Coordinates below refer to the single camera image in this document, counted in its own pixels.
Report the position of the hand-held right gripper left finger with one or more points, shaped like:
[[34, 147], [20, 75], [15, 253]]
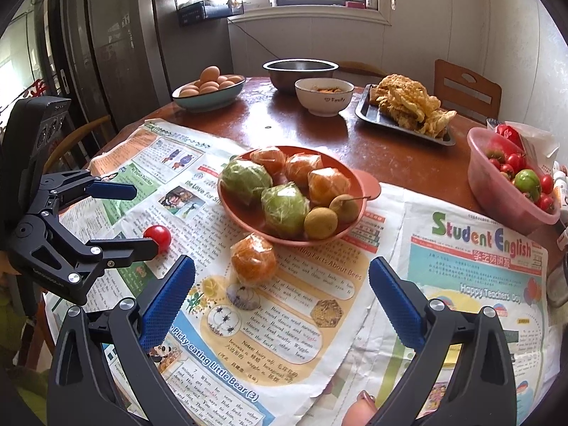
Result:
[[166, 306]]

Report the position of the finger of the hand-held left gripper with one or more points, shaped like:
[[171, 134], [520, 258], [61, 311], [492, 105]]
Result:
[[111, 191], [128, 248]]

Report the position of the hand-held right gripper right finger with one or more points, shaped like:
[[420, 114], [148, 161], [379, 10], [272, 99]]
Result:
[[397, 306]]

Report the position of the red tomato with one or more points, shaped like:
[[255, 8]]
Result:
[[156, 236]]

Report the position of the plastic-wrapped orange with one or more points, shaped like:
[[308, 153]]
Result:
[[329, 185], [304, 168], [268, 160], [254, 259]]

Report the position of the small brown pear with stem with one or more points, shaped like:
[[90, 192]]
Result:
[[344, 208]]

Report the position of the orange bear-shaped plate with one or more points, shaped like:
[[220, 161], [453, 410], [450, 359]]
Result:
[[235, 213]]

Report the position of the small round yellow-green pear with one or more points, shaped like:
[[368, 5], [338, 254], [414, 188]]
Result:
[[320, 224]]

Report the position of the plastic-wrapped green fruit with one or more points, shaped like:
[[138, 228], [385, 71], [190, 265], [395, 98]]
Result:
[[284, 208], [244, 179]]

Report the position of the person's right hand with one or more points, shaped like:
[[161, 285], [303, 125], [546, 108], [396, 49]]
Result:
[[357, 408]]

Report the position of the wooden chair with curved back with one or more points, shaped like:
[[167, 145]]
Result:
[[359, 69], [75, 137]]

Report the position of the newspaper sheet with green masthead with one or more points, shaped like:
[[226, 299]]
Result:
[[466, 284]]

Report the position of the newspaper spread with panda picture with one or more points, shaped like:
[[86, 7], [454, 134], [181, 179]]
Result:
[[275, 319]]

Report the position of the teal oval bowl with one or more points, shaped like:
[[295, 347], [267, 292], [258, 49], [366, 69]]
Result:
[[208, 100]]

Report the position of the grey refrigerator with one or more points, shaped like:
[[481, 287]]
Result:
[[115, 44]]

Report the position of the pile of brown eggs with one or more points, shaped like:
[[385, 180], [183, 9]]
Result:
[[211, 80]]

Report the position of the pink plastic basket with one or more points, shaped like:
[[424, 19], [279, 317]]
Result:
[[492, 191]]

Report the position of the green cloth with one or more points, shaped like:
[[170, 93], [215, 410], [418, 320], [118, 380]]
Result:
[[24, 386]]

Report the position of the green tomato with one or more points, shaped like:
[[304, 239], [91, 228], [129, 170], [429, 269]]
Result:
[[527, 184]]

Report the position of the pile of cherry tomatoes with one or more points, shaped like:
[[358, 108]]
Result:
[[514, 160]]

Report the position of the dark rectangular tray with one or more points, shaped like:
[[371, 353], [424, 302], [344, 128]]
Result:
[[370, 113]]

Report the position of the white plastic bottle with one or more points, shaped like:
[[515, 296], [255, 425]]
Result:
[[560, 188]]

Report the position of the heap of fried food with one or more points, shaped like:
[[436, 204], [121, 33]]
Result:
[[408, 102]]

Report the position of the red packet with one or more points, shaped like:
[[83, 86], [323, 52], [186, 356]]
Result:
[[510, 135]]

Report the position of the blue and white packet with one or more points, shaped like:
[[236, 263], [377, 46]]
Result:
[[492, 123]]

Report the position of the stainless steel basin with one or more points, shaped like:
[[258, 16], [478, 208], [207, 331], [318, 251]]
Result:
[[284, 77]]

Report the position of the white ceramic bowl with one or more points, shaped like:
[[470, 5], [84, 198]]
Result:
[[324, 102]]

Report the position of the white plastic bag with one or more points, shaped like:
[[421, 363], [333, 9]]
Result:
[[539, 142]]

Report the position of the wooden chair with cutout back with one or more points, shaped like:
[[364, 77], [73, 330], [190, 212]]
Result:
[[488, 86]]

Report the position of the white window sill cabinet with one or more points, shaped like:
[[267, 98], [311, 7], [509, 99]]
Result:
[[310, 37]]

